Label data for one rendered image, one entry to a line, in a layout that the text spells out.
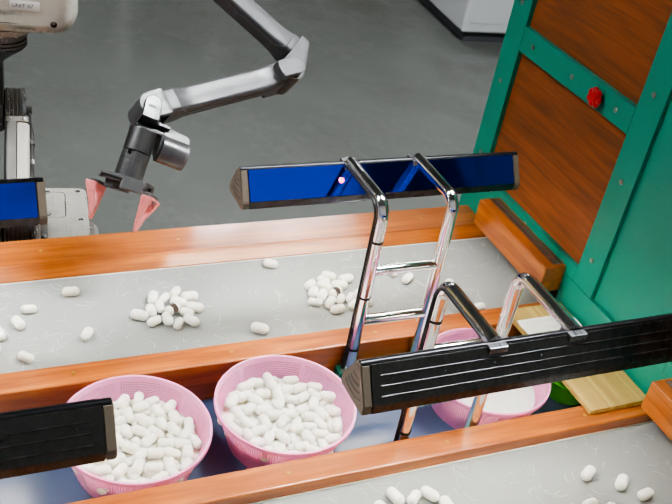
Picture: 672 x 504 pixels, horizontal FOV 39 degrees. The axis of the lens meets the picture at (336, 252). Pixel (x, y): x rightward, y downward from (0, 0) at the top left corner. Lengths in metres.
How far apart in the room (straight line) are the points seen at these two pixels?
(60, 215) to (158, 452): 1.22
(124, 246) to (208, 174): 1.88
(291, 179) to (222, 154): 2.36
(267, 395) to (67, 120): 2.68
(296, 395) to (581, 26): 1.00
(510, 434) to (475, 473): 0.12
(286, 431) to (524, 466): 0.45
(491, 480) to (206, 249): 0.83
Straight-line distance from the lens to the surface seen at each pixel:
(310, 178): 1.84
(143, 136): 1.97
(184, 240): 2.19
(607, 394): 2.03
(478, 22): 5.92
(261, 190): 1.80
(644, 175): 2.03
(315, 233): 2.28
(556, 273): 2.22
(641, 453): 1.99
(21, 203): 1.70
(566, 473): 1.88
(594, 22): 2.16
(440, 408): 1.96
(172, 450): 1.72
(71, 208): 2.83
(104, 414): 1.27
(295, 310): 2.06
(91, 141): 4.19
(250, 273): 2.15
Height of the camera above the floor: 1.98
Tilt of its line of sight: 33 degrees down
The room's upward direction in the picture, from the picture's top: 11 degrees clockwise
